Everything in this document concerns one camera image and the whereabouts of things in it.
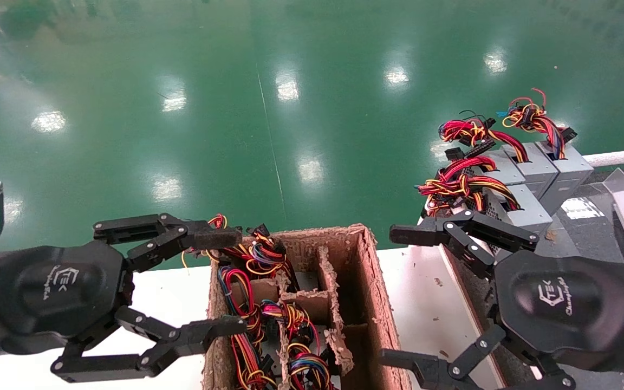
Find clear plastic tray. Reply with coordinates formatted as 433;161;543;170
603;167;624;194

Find white metal rail pipe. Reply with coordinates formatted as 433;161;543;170
583;146;624;167

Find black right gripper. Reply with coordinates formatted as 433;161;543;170
380;210;624;390

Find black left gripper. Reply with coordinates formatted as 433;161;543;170
0;213;248;382

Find brown cardboard box with dividers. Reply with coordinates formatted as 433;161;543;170
202;223;413;390

